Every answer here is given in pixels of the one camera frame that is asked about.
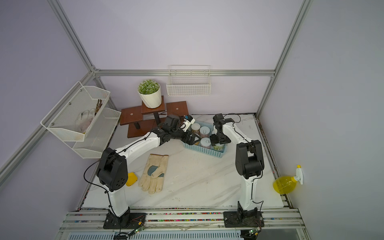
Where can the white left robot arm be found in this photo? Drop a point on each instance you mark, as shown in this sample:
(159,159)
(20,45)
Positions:
(113,170)

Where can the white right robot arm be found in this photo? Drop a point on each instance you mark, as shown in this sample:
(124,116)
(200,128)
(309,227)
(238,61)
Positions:
(249,159)

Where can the white perforated wall rack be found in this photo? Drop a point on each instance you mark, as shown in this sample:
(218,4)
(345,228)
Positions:
(83,121)

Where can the brown wooden riser shelf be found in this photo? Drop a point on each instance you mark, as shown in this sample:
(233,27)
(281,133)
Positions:
(142,119)

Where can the green label can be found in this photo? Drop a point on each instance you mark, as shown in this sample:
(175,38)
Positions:
(218,148)

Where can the white wire wall basket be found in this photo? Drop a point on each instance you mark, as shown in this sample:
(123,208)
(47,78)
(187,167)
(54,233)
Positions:
(189,80)

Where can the light blue plastic basket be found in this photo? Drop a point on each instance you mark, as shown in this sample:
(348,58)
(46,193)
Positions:
(196,147)

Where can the cream work glove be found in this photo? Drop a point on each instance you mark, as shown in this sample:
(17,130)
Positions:
(152,179)

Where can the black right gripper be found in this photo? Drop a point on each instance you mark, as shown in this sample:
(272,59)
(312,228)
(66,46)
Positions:
(215,141)

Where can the potted succulent white pot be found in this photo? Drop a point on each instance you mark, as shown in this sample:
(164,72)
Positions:
(150,93)

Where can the orange can white lid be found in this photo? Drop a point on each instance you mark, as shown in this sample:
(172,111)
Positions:
(204,132)

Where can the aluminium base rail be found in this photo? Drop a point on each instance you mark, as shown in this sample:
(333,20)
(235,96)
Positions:
(183,224)

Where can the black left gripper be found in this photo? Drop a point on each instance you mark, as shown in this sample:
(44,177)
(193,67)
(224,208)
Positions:
(191,141)

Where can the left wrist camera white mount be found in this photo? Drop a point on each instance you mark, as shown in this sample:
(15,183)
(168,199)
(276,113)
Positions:
(188,120)

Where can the aluminium frame post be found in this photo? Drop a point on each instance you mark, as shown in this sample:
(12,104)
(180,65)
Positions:
(71,33)

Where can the yellow spray bottle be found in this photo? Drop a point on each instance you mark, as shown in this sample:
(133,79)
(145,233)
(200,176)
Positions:
(287,184)

